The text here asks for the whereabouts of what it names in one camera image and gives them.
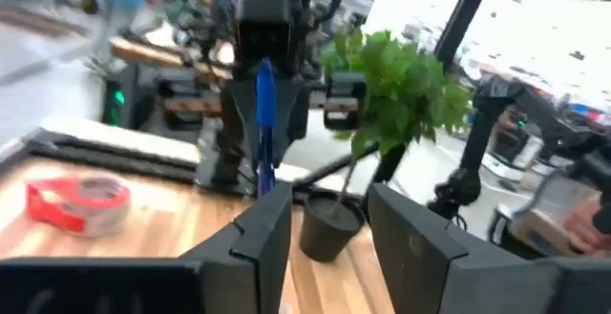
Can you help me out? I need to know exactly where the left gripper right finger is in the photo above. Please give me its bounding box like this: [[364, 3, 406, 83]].
[[366, 182, 611, 314]]

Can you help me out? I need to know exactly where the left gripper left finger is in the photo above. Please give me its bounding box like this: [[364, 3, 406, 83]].
[[0, 182, 294, 314]]

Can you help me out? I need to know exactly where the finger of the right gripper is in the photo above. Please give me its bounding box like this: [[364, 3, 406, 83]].
[[221, 78, 259, 172], [275, 78, 311, 167]]

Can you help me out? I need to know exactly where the blue pen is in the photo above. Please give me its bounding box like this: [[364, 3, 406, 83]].
[[255, 57, 279, 197]]

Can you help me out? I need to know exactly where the green plant in black pot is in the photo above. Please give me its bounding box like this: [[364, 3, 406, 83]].
[[299, 28, 474, 263]]

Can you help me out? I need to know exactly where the cardboard box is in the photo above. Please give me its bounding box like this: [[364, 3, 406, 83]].
[[510, 206, 581, 258]]

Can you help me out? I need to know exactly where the red white box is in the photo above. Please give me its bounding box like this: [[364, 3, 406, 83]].
[[25, 174, 133, 239]]

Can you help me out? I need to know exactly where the person's hand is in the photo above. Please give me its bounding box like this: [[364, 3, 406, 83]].
[[562, 194, 611, 258]]

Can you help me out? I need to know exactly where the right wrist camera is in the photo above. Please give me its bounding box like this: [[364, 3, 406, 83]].
[[236, 0, 295, 65]]

